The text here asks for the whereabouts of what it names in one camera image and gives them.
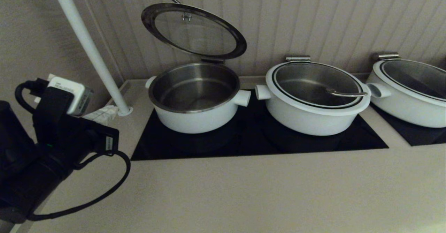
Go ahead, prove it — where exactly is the white round cooking pot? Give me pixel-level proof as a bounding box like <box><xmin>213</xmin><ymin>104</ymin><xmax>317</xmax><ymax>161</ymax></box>
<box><xmin>366</xmin><ymin>72</ymin><xmax>446</xmax><ymax>128</ymax></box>
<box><xmin>145</xmin><ymin>63</ymin><xmax>251</xmax><ymax>134</ymax></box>
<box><xmin>255</xmin><ymin>84</ymin><xmax>371</xmax><ymax>136</ymax></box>

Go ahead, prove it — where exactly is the white support pole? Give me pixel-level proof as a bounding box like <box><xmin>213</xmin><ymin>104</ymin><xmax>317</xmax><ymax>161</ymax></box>
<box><xmin>49</xmin><ymin>0</ymin><xmax>134</xmax><ymax>117</ymax></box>

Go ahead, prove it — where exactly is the wide black glass cooktop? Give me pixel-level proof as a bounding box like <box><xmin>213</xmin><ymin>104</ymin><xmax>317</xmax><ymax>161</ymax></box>
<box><xmin>131</xmin><ymin>90</ymin><xmax>389</xmax><ymax>161</ymax></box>

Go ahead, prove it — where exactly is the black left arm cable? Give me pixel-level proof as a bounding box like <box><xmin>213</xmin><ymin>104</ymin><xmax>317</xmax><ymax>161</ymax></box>
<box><xmin>28</xmin><ymin>150</ymin><xmax>131</xmax><ymax>221</ymax></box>

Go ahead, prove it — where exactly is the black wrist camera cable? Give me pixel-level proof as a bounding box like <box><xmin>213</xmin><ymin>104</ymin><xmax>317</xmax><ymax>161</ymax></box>
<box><xmin>15</xmin><ymin>80</ymin><xmax>47</xmax><ymax>114</ymax></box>

